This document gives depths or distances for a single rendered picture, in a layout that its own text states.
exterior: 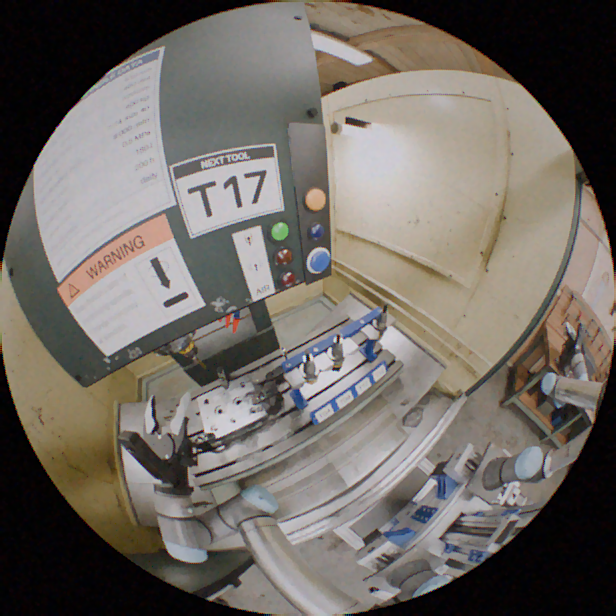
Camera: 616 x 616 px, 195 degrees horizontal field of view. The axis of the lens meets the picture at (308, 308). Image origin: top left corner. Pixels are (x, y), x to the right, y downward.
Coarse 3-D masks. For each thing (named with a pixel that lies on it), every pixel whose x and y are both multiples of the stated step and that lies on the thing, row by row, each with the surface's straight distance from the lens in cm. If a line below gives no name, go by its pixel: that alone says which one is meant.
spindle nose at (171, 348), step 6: (186, 336) 42; (192, 336) 44; (174, 342) 42; (180, 342) 43; (186, 342) 43; (162, 348) 43; (168, 348) 43; (174, 348) 43; (180, 348) 43; (156, 354) 47; (162, 354) 45; (168, 354) 44
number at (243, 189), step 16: (224, 176) 19; (240, 176) 19; (256, 176) 19; (272, 176) 20; (224, 192) 18; (240, 192) 19; (256, 192) 19; (272, 192) 20; (224, 208) 18; (240, 208) 19; (256, 208) 19
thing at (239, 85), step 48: (288, 0) 39; (144, 48) 29; (192, 48) 26; (240, 48) 26; (288, 48) 28; (192, 96) 21; (240, 96) 21; (288, 96) 23; (192, 144) 19; (240, 144) 19; (288, 144) 21; (288, 192) 21; (192, 240) 19; (288, 240) 21; (48, 288) 28; (240, 288) 21; (48, 336) 32; (144, 336) 25
